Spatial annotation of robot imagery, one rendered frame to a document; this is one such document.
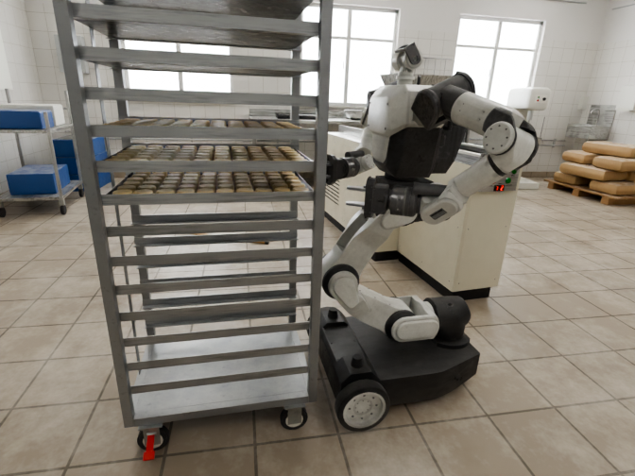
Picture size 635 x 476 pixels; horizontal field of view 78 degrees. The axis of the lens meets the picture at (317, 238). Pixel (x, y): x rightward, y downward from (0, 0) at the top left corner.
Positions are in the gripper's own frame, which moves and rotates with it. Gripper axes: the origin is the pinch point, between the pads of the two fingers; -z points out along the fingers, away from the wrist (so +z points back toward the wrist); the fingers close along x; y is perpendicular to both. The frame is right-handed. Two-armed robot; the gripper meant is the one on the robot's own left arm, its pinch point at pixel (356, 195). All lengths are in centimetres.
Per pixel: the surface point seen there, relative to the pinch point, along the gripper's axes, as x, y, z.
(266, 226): -8.8, 13.1, -24.3
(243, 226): -8.5, 16.5, -30.1
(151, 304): -55, -1, -83
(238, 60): 36.3, 16.5, -29.9
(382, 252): -80, -162, -9
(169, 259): -18, 27, -49
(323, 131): 19.2, 7.8, -8.9
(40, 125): -3, -158, -322
